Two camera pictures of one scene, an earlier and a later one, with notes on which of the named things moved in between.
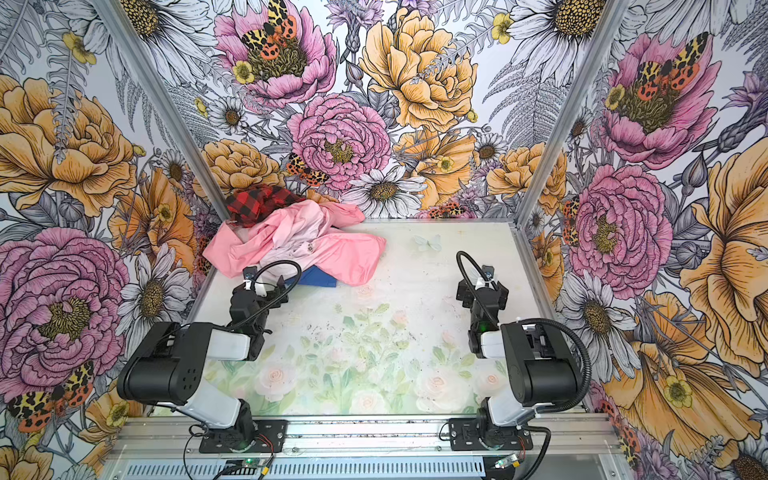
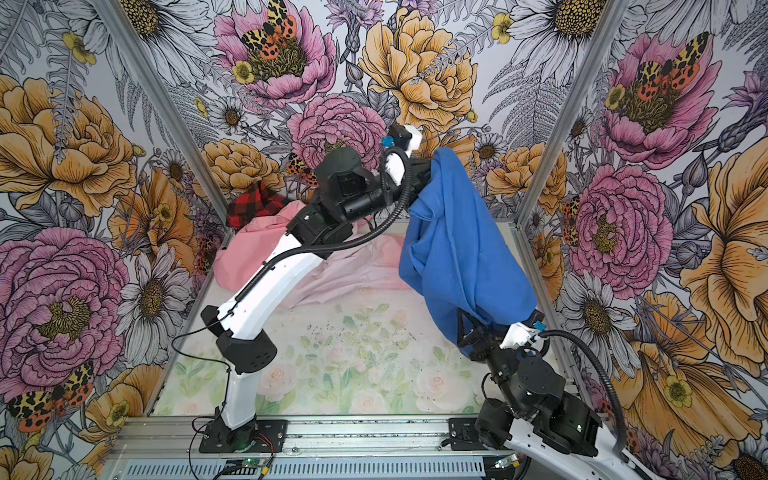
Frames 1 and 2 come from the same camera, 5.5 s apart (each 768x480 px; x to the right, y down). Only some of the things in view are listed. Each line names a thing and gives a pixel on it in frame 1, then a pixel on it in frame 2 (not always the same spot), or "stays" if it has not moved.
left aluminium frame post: [168, 98] stays
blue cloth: [315, 276] → [460, 256]
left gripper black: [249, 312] → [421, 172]
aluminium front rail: [371, 438] stays
